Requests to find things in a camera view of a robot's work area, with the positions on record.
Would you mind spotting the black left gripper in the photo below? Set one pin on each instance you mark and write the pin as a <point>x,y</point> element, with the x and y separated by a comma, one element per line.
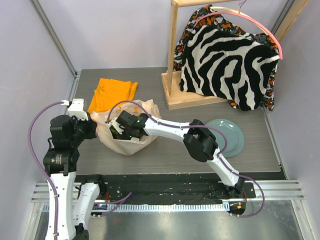
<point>91,125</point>

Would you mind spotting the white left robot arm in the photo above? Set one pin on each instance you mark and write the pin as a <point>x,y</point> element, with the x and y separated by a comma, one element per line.
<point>70,207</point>

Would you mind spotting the folded orange cloth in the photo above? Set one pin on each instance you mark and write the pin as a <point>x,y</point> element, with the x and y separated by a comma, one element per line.
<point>109,92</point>

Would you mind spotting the green fake fruit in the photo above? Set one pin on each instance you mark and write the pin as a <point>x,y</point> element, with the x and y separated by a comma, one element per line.
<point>114,132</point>

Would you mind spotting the grey round plate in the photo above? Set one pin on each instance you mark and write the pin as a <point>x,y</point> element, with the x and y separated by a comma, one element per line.
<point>234,135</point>

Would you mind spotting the wooden clothes rack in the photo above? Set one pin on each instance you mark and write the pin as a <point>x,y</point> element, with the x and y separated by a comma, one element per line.
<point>177,99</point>

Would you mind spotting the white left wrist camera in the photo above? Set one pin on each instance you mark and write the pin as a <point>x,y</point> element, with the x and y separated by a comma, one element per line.
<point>75,108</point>

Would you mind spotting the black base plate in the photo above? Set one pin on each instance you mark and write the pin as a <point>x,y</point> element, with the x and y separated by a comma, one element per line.
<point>173,192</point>

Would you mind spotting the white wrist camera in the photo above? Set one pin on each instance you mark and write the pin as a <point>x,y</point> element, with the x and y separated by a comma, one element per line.
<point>116,125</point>
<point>75,108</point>

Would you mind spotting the zebra print garment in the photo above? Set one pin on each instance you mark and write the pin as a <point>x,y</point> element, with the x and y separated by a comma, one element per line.
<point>224,65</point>

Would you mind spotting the orange patterned garment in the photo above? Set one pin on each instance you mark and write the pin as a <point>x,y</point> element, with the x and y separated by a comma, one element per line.
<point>208,16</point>

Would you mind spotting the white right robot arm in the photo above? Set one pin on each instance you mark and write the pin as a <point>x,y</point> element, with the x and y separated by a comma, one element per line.
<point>199,141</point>

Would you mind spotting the banana print plastic bag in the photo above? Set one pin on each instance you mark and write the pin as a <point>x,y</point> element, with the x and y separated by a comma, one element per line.
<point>124,147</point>

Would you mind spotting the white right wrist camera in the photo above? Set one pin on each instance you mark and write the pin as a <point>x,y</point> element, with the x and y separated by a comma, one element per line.
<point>116,125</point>

